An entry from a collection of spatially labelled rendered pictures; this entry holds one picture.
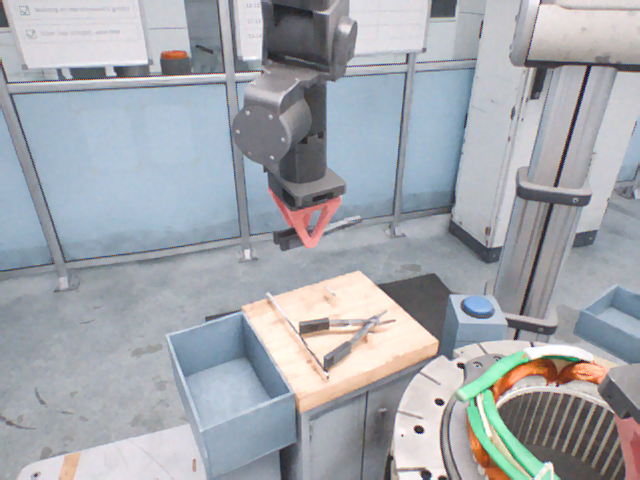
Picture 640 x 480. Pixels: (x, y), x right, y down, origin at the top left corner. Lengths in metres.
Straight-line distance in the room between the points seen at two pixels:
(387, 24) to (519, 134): 0.88
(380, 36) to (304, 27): 2.17
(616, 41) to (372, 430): 0.61
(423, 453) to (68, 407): 1.83
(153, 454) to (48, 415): 1.32
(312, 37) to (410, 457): 0.39
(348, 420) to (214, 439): 0.18
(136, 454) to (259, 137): 0.62
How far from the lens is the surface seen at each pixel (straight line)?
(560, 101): 0.80
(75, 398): 2.19
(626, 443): 0.31
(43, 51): 2.45
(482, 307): 0.73
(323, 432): 0.62
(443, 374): 0.54
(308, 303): 0.66
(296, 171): 0.51
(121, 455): 0.90
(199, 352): 0.67
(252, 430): 0.55
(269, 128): 0.42
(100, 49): 2.41
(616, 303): 0.85
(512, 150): 2.65
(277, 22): 0.47
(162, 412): 2.01
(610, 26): 0.75
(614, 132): 3.07
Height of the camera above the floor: 1.47
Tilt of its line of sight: 30 degrees down
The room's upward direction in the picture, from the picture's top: straight up
